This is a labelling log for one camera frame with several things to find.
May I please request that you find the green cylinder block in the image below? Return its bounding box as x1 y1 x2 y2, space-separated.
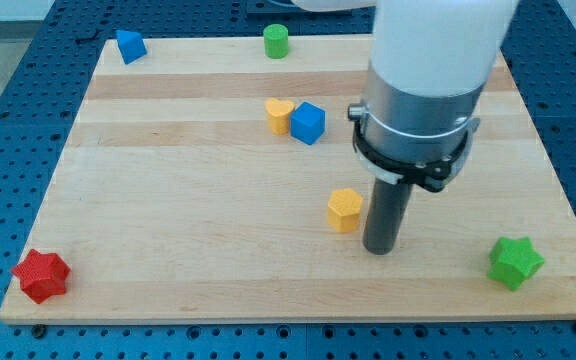
263 24 289 59

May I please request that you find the light wooden board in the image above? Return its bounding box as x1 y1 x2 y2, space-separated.
0 35 576 325

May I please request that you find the blue triangle block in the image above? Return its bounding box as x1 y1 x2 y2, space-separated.
116 30 147 65

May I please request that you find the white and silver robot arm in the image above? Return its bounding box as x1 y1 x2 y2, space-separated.
294 0 518 192

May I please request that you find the blue cube block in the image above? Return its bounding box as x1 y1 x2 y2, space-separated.
290 102 326 145

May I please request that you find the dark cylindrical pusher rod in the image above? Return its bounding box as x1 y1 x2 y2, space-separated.
363 179 413 255

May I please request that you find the yellow heart block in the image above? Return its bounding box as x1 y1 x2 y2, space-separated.
265 98 295 135

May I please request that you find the green star block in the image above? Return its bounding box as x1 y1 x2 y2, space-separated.
487 237 546 291

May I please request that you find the red star block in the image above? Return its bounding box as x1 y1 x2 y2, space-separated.
11 249 71 304

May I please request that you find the yellow hexagon block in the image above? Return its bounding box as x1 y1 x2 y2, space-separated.
327 188 363 233

